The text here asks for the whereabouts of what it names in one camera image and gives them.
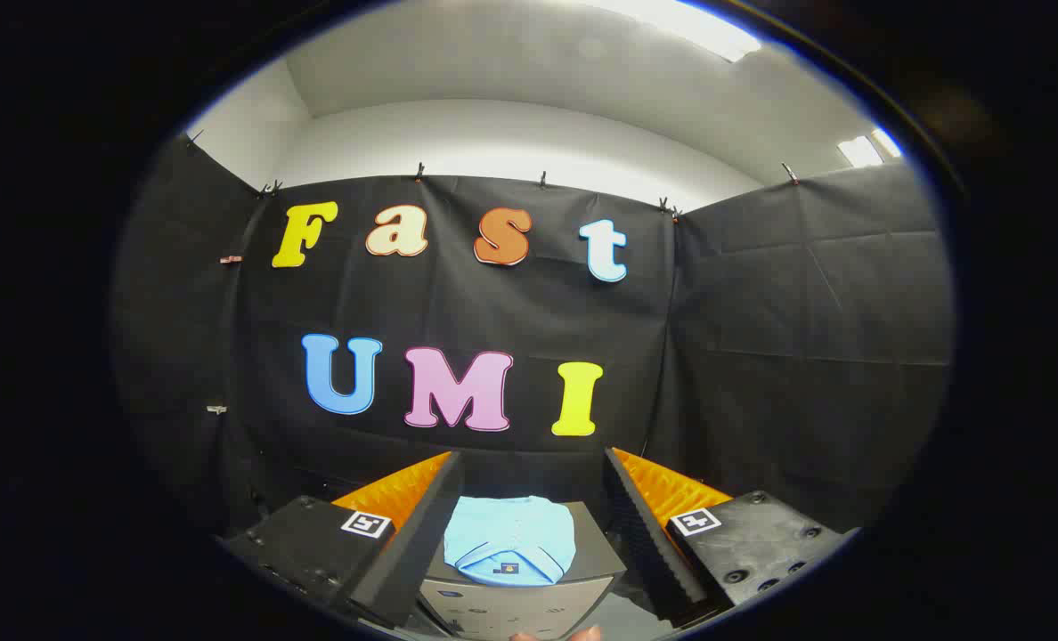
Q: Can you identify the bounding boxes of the grey cabinet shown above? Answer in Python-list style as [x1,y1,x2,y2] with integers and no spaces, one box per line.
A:
[417,500,629,641]

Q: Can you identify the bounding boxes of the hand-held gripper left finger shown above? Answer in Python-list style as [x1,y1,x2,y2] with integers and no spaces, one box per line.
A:
[222,450,466,629]

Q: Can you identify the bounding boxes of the black backdrop cloth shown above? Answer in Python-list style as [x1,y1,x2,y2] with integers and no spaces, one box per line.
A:
[110,132,954,557]

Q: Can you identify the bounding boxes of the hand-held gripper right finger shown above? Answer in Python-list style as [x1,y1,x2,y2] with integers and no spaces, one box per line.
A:
[604,447,852,626]

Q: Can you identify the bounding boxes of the long ceiling light panel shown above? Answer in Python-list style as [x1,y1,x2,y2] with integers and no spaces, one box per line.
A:
[582,0,763,63]

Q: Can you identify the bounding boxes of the light blue shirt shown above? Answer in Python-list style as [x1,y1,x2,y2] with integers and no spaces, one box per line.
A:
[443,495,578,588]

